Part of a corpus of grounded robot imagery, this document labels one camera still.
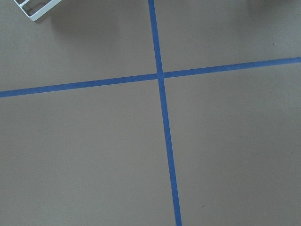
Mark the white wire cup basket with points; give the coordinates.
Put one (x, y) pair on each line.
(35, 9)

